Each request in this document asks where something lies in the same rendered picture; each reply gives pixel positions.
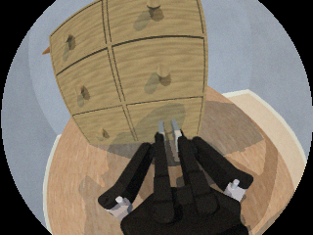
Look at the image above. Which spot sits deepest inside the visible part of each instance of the small wooden chest of drawers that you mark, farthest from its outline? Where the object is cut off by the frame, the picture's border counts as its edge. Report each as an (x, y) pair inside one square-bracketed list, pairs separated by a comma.
[(118, 42)]

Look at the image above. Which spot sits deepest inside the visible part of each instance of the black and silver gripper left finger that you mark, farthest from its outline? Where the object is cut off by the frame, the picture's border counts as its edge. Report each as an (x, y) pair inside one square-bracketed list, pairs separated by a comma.
[(118, 200)]

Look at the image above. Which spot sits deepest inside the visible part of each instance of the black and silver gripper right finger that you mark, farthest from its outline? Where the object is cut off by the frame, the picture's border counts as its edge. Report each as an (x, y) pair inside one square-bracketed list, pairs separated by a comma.
[(232, 181)]

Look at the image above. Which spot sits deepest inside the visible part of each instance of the wooden drawer front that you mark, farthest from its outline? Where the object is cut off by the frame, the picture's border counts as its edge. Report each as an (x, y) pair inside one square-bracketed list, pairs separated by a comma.
[(134, 17), (112, 122), (145, 116), (160, 67), (82, 33), (96, 84)]

